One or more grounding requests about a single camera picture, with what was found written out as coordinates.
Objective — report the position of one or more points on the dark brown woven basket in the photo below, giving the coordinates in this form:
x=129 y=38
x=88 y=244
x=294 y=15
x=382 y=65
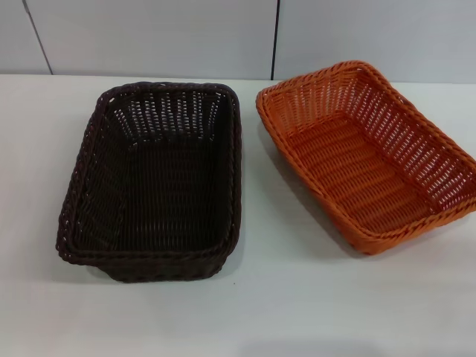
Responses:
x=167 y=208

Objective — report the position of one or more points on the orange woven basket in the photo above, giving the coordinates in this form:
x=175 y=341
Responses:
x=349 y=178

